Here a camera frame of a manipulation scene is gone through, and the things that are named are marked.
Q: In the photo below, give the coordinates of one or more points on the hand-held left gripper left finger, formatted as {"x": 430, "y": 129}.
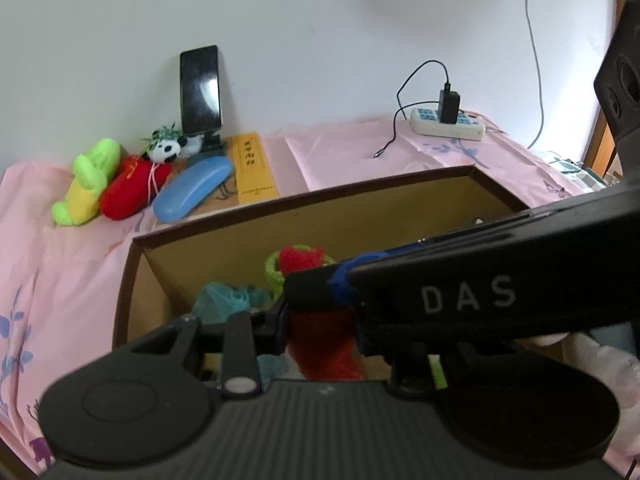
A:
{"x": 283, "y": 331}

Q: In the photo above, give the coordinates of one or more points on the teal knitted toy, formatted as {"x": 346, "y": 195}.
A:
{"x": 220, "y": 302}

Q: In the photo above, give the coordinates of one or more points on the white grey bundle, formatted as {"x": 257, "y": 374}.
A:
{"x": 575, "y": 170}

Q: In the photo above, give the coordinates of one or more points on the person's right hand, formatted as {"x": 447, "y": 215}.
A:
{"x": 605, "y": 360}

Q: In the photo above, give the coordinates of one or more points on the green yellow plush toy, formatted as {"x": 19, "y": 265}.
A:
{"x": 87, "y": 180}

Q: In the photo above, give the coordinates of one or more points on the red plush toy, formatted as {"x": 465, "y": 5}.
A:
{"x": 127, "y": 187}

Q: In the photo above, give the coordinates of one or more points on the panda plush toy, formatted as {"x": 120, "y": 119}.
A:
{"x": 167, "y": 149}

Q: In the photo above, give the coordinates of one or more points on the yellow book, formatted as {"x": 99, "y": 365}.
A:
{"x": 254, "y": 170}

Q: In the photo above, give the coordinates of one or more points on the blue glasses case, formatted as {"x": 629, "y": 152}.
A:
{"x": 192, "y": 187}

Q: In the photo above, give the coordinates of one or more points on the white power strip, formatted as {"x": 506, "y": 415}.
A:
{"x": 450, "y": 129}

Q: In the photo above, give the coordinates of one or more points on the black smartphone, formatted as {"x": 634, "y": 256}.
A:
{"x": 201, "y": 90}

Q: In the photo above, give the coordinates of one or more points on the black charger plug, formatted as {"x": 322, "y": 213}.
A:
{"x": 449, "y": 105}

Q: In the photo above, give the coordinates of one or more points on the brown cardboard box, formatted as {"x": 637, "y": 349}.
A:
{"x": 350, "y": 220}

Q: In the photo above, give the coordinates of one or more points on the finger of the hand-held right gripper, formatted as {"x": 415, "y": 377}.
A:
{"x": 312, "y": 287}

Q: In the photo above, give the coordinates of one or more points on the red green knitted toy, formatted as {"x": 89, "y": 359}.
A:
{"x": 322, "y": 345}

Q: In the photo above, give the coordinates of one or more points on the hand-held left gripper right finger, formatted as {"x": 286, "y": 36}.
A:
{"x": 410, "y": 366}

